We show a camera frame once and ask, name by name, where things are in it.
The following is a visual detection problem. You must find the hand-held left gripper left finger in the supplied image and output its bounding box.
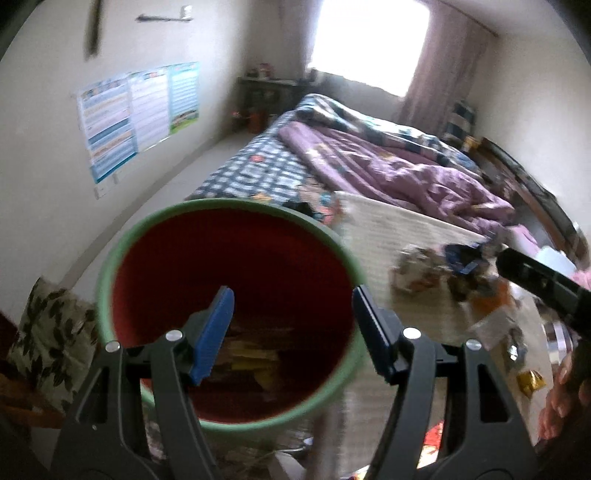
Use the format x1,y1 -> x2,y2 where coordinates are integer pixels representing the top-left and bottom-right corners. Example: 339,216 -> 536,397
50,286 -> 235,467

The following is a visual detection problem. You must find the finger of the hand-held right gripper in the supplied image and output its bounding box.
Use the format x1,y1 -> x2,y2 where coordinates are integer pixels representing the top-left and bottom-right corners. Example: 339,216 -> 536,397
496,248 -> 591,331

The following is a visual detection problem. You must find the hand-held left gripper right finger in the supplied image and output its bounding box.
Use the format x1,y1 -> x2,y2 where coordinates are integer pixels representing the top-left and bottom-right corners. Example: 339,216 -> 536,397
352,285 -> 540,467

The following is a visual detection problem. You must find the blue snack wrapper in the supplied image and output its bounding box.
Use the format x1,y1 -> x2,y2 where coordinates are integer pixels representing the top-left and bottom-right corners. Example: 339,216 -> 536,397
444,241 -> 498,278

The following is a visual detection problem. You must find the dark brown wrapper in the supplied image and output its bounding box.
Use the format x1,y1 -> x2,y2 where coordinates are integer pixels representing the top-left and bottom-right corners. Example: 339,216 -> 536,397
447,276 -> 482,302

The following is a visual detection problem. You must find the red bucket with green rim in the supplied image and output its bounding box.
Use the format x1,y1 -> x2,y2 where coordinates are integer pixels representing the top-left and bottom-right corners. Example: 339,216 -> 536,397
96,198 -> 368,433

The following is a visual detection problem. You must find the silver foil wrapper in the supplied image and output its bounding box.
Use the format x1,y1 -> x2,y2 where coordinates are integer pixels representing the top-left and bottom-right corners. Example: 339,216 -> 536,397
392,246 -> 445,295

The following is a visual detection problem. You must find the person's right hand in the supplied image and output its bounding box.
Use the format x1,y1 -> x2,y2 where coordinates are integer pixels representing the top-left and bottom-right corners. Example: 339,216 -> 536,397
539,354 -> 591,442

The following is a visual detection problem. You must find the white pillow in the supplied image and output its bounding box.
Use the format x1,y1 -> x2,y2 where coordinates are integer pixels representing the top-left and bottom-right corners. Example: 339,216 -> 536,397
530,246 -> 579,278

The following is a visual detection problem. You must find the silver round tin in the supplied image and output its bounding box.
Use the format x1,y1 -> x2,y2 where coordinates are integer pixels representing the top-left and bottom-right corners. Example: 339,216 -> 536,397
544,322 -> 579,366

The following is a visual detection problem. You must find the orange wrapper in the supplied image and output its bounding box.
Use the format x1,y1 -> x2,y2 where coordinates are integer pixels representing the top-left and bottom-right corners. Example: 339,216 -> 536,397
471,281 -> 514,315

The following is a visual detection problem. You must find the yellow wrapper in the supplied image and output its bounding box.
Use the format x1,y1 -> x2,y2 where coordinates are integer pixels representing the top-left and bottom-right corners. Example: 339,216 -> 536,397
228,339 -> 284,393

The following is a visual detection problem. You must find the gold foil wrapper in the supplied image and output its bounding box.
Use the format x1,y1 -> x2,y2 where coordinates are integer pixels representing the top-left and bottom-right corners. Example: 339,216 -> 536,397
516,369 -> 546,398

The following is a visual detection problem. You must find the clear plastic wrapper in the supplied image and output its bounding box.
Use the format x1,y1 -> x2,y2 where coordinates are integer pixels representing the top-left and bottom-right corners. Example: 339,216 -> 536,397
467,308 -> 509,348

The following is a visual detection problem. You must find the wooden headboard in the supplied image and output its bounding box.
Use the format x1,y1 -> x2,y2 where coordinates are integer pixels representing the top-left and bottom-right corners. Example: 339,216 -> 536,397
479,137 -> 591,266

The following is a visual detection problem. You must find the striped beige mat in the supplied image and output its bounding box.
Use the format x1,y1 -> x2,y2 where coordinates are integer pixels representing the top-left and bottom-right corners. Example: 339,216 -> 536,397
318,191 -> 557,480

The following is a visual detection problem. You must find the red packet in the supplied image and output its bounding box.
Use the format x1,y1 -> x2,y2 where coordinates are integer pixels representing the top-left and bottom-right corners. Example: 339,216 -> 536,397
419,421 -> 445,463

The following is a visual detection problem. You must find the purple quilt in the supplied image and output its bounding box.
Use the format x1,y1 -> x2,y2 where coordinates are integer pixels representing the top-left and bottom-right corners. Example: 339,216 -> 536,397
277,124 -> 516,237

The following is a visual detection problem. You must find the leaf pattern cushion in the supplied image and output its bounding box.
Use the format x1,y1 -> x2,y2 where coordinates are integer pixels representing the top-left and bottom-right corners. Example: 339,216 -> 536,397
6,276 -> 100,415

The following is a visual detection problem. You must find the blue plaid bed sheet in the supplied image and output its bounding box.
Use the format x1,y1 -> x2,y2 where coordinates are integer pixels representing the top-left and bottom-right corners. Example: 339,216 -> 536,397
185,117 -> 343,228

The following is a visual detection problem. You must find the plaid bag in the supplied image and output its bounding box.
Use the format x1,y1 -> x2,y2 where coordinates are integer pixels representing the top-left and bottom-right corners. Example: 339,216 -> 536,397
449,100 -> 477,140

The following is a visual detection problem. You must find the patchwork plaid blanket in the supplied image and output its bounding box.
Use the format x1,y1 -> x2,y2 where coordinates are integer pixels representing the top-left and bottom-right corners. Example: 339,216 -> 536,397
294,93 -> 482,172

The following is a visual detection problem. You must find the pink curtain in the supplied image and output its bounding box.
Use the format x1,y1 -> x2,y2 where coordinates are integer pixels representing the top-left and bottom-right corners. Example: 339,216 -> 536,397
398,4 -> 491,126

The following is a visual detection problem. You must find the dark shelf unit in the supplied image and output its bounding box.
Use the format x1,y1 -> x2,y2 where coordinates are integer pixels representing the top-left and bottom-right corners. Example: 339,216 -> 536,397
237,65 -> 315,136

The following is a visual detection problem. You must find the bright window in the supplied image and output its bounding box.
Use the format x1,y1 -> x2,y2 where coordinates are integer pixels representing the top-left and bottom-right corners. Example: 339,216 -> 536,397
307,0 -> 431,99

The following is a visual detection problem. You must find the wall poster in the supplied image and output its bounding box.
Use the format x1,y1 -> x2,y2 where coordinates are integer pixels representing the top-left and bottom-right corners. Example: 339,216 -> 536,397
76,61 -> 202,185

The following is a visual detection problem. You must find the wall mounted rod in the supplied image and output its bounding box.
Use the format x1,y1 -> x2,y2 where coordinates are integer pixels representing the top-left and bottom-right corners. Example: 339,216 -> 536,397
136,4 -> 193,24

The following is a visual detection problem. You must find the dark wall strip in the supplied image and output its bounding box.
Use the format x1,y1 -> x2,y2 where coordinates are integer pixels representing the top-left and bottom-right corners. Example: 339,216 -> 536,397
83,0 -> 104,61

